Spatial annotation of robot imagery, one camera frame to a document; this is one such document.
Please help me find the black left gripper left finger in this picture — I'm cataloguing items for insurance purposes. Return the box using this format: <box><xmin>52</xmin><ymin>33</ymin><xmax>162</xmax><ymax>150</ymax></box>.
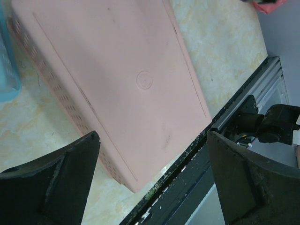
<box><xmin>0</xmin><ymin>131</ymin><xmax>100</xmax><ymax>225</ymax></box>

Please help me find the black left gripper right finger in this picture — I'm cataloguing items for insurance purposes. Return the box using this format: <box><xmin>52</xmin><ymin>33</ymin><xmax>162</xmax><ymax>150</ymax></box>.
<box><xmin>207</xmin><ymin>131</ymin><xmax>300</xmax><ymax>225</ymax></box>

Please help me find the blue shallow plastic tray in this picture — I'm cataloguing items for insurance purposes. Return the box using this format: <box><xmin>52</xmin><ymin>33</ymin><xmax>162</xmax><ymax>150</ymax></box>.
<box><xmin>0</xmin><ymin>4</ymin><xmax>22</xmax><ymax>103</ymax></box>

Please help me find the pink shallow plastic tray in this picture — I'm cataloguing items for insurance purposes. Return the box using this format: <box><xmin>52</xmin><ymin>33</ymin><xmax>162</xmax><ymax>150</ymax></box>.
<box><xmin>7</xmin><ymin>0</ymin><xmax>211</xmax><ymax>193</ymax></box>

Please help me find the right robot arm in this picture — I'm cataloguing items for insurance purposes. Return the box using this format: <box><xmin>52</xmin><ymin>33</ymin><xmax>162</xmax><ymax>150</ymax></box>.
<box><xmin>231</xmin><ymin>95</ymin><xmax>300</xmax><ymax>168</ymax></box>

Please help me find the pink patterned plastic bag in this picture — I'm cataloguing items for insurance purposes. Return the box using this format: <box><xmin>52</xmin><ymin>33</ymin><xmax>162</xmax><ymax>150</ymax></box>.
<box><xmin>252</xmin><ymin>0</ymin><xmax>287</xmax><ymax>14</ymax></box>

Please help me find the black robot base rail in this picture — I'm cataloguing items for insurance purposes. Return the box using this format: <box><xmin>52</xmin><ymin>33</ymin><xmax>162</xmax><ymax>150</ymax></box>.
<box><xmin>121</xmin><ymin>57</ymin><xmax>280</xmax><ymax>225</ymax></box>

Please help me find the aluminium frame rail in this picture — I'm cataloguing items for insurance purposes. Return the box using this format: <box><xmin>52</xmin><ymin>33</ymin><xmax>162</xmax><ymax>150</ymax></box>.
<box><xmin>210</xmin><ymin>56</ymin><xmax>290</xmax><ymax>225</ymax></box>

